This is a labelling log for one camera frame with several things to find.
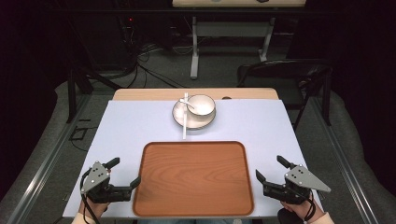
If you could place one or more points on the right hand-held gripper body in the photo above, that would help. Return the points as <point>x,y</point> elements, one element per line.
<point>299,180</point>

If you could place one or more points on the white spoon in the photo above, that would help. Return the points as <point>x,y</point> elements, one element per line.
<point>186,103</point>

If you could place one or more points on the light wooden table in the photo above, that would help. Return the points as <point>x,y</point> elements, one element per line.
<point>149,93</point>

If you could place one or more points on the light wooden desk top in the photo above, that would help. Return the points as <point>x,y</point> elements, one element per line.
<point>236,3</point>

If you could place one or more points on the white bowl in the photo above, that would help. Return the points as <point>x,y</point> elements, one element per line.
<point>201,105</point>

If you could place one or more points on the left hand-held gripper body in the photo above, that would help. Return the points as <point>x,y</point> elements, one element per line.
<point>97,179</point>

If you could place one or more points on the white table mat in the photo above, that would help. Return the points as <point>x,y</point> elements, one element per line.
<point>124,130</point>

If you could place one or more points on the black metal stand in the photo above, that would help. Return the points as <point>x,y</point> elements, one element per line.
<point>77,84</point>

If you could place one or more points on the black chair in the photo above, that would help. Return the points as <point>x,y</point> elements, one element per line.
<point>280,70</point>

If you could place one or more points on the person's right hand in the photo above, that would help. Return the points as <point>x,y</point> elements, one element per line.
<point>300,210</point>

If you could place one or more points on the brown wooden tray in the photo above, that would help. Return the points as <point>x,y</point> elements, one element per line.
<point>193,179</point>

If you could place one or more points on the white plate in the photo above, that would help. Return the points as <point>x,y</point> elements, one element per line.
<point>193,119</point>

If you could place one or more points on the metal floor rail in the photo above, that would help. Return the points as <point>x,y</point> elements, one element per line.
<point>345,168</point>
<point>43,161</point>

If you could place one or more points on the person's left hand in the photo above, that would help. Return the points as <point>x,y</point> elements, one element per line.
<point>93,208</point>

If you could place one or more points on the white chopsticks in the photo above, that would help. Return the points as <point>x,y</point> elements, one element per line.
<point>185,124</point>

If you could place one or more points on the white metal desk frame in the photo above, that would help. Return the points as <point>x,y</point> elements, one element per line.
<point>232,29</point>

